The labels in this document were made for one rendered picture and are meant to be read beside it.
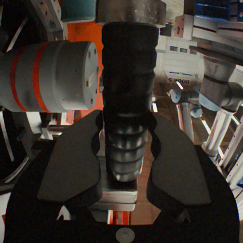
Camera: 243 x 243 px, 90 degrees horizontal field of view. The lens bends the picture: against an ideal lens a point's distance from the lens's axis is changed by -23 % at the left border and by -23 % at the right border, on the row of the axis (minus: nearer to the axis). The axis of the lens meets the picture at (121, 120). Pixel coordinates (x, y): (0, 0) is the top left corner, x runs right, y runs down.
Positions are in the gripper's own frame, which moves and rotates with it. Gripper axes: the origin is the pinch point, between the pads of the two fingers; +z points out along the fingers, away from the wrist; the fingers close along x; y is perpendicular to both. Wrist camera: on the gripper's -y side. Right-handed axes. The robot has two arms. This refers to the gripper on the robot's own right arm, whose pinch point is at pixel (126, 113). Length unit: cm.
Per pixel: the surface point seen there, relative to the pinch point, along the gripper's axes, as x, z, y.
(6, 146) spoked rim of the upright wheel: -30.9, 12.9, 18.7
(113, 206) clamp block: -0.9, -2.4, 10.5
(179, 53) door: 455, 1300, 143
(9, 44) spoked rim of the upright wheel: -31.0, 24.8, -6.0
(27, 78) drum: -15.5, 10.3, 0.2
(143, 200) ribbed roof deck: 115, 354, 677
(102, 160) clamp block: -2.3, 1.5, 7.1
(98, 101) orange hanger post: -14, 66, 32
